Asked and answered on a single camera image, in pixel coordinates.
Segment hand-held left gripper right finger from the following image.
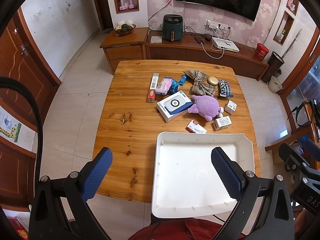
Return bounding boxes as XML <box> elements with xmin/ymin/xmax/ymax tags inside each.
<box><xmin>211</xmin><ymin>147</ymin><xmax>295</xmax><ymax>240</ymax></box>

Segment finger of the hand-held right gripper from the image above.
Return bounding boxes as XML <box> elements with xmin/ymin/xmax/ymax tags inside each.
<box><xmin>278</xmin><ymin>142</ymin><xmax>320</xmax><ymax>180</ymax></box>
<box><xmin>303</xmin><ymin>139</ymin><xmax>320</xmax><ymax>162</ymax></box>

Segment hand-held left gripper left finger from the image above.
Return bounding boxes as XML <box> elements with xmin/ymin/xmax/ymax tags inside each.
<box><xmin>29</xmin><ymin>147</ymin><xmax>113</xmax><ymax>240</ymax></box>

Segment white plastic tray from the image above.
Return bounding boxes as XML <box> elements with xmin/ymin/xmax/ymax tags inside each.
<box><xmin>151</xmin><ymin>131</ymin><xmax>255</xmax><ymax>218</ymax></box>

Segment pink tissue packet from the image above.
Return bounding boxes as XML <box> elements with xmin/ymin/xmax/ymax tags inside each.
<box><xmin>156</xmin><ymin>78</ymin><xmax>173</xmax><ymax>95</ymax></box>

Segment person's right forearm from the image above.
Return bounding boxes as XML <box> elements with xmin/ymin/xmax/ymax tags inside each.
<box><xmin>295</xmin><ymin>209</ymin><xmax>320</xmax><ymax>233</ymax></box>

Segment wooden bench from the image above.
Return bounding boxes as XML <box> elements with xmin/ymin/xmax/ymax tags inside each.
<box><xmin>265</xmin><ymin>130</ymin><xmax>302</xmax><ymax>166</ymax></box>

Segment small white orange box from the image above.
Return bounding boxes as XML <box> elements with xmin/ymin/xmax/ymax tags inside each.
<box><xmin>212</xmin><ymin>116</ymin><xmax>232</xmax><ymax>131</ymax></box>

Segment small red white box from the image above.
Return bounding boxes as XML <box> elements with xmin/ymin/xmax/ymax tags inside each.
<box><xmin>186</xmin><ymin>120</ymin><xmax>207</xmax><ymax>134</ymax></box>

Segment person's red clothing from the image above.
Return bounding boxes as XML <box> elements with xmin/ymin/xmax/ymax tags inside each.
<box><xmin>128</xmin><ymin>218</ymin><xmax>248</xmax><ymax>240</ymax></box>

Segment white bucket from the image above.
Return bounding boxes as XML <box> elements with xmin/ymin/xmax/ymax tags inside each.
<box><xmin>268</xmin><ymin>76</ymin><xmax>284</xmax><ymax>94</ymax></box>

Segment purple plush toy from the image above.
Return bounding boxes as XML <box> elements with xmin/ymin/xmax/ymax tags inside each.
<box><xmin>187</xmin><ymin>95</ymin><xmax>224</xmax><ymax>122</ymax></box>

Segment dark snack packet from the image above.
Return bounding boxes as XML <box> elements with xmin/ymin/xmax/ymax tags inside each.
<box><xmin>217</xmin><ymin>80</ymin><xmax>234</xmax><ymax>98</ymax></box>

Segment flat white blue box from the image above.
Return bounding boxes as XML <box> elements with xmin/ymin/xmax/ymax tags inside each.
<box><xmin>157</xmin><ymin>92</ymin><xmax>194</xmax><ymax>123</ymax></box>

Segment dark woven vase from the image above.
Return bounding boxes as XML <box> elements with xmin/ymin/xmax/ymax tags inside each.
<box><xmin>261</xmin><ymin>51</ymin><xmax>285</xmax><ymax>84</ymax></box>

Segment plaid fabric bow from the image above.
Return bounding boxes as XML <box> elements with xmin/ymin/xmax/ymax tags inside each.
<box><xmin>184</xmin><ymin>70</ymin><xmax>217</xmax><ymax>98</ymax></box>

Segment long red white box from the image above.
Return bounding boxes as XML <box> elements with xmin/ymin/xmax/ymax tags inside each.
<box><xmin>147</xmin><ymin>73</ymin><xmax>160</xmax><ymax>103</ymax></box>

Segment red tin bucket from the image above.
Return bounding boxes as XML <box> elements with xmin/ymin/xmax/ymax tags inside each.
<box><xmin>254</xmin><ymin>43</ymin><xmax>270</xmax><ymax>62</ymax></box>

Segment wooden door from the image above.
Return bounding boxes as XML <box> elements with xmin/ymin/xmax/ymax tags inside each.
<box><xmin>0</xmin><ymin>7</ymin><xmax>62</xmax><ymax>212</ymax></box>

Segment wooden television stand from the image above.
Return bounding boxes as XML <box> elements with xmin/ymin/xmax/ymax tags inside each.
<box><xmin>145</xmin><ymin>31</ymin><xmax>270</xmax><ymax>82</ymax></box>

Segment wooden corner cabinet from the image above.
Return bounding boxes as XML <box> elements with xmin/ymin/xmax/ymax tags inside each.
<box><xmin>100</xmin><ymin>27</ymin><xmax>149</xmax><ymax>74</ymax></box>

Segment white set-top box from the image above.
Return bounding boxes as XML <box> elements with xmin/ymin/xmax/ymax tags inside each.
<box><xmin>212</xmin><ymin>37</ymin><xmax>240</xmax><ymax>53</ymax></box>

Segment fruit bowl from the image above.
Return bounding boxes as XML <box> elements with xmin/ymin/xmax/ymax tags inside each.
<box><xmin>113</xmin><ymin>20</ymin><xmax>137</xmax><ymax>36</ymax></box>

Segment white power strip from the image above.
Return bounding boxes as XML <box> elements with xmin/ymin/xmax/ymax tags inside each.
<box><xmin>204</xmin><ymin>19</ymin><xmax>232</xmax><ymax>31</ymax></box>

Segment dark green air fryer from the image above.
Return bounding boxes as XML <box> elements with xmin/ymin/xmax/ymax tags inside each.
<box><xmin>162</xmin><ymin>14</ymin><xmax>184</xmax><ymax>42</ymax></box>

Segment black strap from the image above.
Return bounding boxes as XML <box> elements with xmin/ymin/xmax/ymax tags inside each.
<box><xmin>287</xmin><ymin>99</ymin><xmax>318</xmax><ymax>128</ymax></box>

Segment thick black cable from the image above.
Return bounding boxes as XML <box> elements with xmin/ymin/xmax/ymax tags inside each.
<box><xmin>0</xmin><ymin>76</ymin><xmax>44</xmax><ymax>182</ymax></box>

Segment wall poster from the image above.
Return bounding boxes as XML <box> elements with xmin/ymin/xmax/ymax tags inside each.
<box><xmin>0</xmin><ymin>106</ymin><xmax>22</xmax><ymax>143</ymax></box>

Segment white cable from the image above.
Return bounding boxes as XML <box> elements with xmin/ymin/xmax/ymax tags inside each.
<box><xmin>201</xmin><ymin>42</ymin><xmax>224</xmax><ymax>59</ymax></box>

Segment thin black cable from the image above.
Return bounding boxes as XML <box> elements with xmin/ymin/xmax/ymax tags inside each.
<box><xmin>148</xmin><ymin>0</ymin><xmax>178</xmax><ymax>28</ymax></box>

